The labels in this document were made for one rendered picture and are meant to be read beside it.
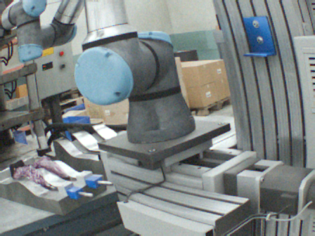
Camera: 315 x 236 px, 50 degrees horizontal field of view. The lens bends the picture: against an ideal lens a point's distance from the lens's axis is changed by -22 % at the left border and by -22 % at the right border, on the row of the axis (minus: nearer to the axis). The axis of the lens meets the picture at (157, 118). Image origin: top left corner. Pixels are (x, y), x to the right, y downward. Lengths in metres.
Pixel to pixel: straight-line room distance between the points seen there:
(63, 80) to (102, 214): 1.10
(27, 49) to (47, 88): 1.30
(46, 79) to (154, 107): 1.41
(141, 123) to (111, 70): 0.19
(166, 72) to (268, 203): 0.38
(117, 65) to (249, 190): 0.33
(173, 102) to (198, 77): 5.14
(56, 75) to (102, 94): 1.52
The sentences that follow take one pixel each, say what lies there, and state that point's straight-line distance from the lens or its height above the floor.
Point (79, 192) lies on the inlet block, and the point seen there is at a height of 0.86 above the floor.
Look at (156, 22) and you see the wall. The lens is 10.40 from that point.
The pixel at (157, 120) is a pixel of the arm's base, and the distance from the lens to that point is 0.88.
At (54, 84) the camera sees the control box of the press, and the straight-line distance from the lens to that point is 2.26.
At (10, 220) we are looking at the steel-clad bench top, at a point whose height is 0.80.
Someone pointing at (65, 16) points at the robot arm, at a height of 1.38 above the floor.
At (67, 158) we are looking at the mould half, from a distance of 1.62.
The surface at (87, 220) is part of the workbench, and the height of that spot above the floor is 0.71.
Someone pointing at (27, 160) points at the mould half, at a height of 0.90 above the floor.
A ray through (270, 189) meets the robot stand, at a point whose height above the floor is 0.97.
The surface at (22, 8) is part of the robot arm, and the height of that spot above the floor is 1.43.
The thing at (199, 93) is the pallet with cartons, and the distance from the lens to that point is 6.08.
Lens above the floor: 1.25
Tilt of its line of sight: 11 degrees down
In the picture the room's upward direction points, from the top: 11 degrees counter-clockwise
